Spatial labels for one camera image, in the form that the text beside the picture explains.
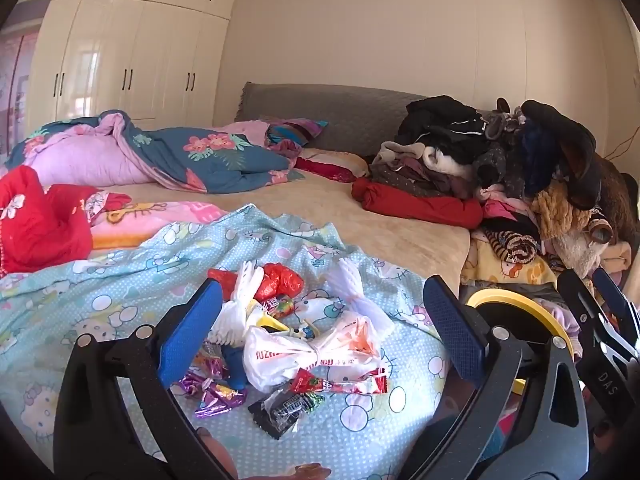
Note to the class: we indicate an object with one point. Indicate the red patterned pillow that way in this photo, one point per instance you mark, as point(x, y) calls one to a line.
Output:
point(325, 167)

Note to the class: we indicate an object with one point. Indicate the yellow cartoon blanket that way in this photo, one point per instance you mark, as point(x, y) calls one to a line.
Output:
point(505, 265)

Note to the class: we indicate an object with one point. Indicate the yellow white toy packaging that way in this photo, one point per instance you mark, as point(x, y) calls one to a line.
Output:
point(272, 322)

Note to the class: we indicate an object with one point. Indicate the light blue cartoon sheet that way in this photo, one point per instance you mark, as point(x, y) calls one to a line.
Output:
point(100, 300)

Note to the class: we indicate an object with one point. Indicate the black green wrapper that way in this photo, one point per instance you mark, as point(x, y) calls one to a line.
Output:
point(280, 410)

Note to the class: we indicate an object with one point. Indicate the cream wardrobe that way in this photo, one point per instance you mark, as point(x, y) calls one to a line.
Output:
point(150, 60)

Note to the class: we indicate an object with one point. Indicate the red cartoon blanket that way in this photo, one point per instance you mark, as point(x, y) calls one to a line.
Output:
point(35, 230)

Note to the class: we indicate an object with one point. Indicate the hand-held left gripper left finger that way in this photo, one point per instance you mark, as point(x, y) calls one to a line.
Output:
point(190, 330)

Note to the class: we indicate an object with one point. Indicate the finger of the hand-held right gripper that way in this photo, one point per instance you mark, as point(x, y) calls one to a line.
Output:
point(590, 310)
point(612, 290)

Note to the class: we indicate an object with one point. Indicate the grey headboard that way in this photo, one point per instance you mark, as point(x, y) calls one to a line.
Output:
point(350, 110)

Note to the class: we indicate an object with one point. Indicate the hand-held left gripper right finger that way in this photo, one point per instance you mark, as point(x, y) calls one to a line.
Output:
point(455, 330)

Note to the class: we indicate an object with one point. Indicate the purple snack packet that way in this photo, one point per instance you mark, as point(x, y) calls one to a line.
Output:
point(207, 362)

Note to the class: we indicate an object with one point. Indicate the yellow rimmed trash bin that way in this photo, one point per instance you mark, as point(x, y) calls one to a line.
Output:
point(515, 300)

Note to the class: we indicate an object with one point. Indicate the purple candy wrapper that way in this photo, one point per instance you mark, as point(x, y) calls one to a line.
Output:
point(187, 385)
point(222, 400)

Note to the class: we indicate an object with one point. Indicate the pink cartoon blanket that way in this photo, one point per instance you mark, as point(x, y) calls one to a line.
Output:
point(150, 220)

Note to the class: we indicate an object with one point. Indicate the beige bed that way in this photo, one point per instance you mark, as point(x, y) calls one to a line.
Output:
point(360, 240)

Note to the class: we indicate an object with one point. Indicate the blue floral quilt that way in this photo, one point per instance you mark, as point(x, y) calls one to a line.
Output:
point(200, 155)

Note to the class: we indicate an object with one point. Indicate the red plastic bag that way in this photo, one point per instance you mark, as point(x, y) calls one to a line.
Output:
point(277, 280)

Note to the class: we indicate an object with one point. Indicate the red garment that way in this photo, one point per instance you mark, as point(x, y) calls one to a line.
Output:
point(420, 205)

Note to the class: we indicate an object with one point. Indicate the blue rubber glove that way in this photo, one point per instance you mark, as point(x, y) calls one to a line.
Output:
point(234, 365)

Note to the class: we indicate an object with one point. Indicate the pile of clothes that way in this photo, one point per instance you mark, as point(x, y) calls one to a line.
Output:
point(525, 160)

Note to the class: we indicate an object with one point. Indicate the white plastic bag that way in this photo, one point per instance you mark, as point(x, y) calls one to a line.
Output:
point(280, 355)

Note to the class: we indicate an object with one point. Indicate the white glove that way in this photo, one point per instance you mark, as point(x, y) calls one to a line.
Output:
point(355, 290)
point(240, 295)

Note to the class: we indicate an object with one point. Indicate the red snack wrapper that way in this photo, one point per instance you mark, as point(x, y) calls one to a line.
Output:
point(360, 386)

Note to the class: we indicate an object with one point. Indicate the striped pillow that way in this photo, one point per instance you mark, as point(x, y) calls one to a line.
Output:
point(295, 132)

